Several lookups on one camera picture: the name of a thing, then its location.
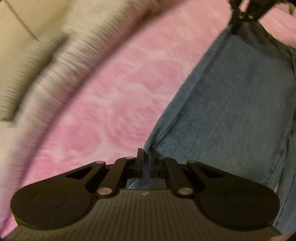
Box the pink rose pattern blanket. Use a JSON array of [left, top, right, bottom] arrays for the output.
[[0, 0, 296, 232]]

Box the white striped quilt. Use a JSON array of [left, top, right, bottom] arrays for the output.
[[1, 1, 160, 223]]

